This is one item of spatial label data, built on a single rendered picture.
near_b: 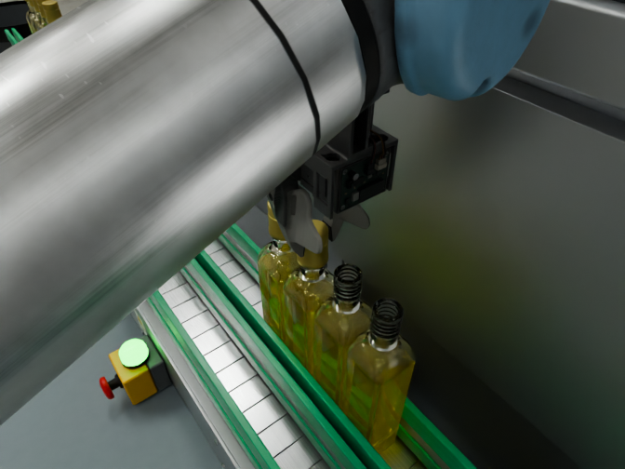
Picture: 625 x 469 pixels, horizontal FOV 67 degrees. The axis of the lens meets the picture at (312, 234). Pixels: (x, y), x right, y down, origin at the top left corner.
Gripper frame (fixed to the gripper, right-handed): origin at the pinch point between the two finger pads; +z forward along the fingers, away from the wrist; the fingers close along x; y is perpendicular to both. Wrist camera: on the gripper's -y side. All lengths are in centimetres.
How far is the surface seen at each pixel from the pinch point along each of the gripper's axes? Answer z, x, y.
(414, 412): 18.8, 3.4, 15.5
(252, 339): 18.9, -6.4, -4.9
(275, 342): 18.9, -4.2, -2.5
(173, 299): 27.4, -10.3, -25.4
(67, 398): 40, -31, -27
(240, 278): 27.4, 1.2, -22.8
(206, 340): 27.4, -9.6, -14.6
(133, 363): 31.5, -20.1, -20.5
